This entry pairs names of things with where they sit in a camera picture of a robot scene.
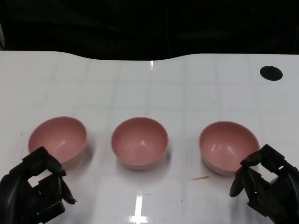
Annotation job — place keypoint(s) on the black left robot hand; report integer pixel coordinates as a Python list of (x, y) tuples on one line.
[(21, 186)]

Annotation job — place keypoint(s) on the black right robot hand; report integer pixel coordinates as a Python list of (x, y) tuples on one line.
[(280, 193)]

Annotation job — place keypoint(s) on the pink plastic bowl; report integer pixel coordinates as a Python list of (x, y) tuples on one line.
[(140, 140), (58, 135), (226, 142)]

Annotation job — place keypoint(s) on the small orange sliver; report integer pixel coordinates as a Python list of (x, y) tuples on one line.
[(198, 178)]

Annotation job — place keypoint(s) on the black round table grommet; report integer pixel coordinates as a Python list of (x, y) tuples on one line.
[(271, 73)]

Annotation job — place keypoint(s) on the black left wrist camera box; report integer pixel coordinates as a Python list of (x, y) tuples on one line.
[(51, 211)]

